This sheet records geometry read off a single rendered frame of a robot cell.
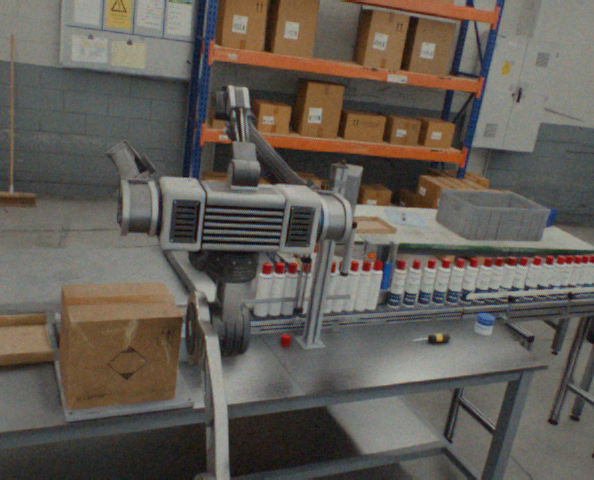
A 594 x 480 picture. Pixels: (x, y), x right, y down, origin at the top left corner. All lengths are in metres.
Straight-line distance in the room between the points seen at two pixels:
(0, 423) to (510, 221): 3.27
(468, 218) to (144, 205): 2.90
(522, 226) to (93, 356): 3.17
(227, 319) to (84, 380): 0.44
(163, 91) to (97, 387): 4.98
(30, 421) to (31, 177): 5.00
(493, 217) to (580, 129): 4.62
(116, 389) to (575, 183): 7.63
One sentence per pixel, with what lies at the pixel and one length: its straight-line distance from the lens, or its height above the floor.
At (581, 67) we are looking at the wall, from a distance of 8.61.
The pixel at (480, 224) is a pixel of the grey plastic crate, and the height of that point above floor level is 0.91.
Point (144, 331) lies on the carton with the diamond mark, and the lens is 1.88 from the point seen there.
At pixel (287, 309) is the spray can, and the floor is 0.91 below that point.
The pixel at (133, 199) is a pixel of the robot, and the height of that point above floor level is 1.49.
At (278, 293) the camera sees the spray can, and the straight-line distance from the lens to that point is 2.46.
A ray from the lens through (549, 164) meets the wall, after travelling 8.65.
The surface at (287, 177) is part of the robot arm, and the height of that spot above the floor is 1.50.
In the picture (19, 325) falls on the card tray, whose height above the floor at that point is 0.83.
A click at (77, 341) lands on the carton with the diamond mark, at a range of 1.86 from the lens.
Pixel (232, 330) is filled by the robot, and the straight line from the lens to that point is 1.74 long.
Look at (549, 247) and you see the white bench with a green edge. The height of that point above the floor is 0.80.
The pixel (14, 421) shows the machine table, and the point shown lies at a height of 0.83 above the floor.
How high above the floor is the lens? 1.95
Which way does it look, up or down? 18 degrees down
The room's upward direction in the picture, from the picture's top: 9 degrees clockwise
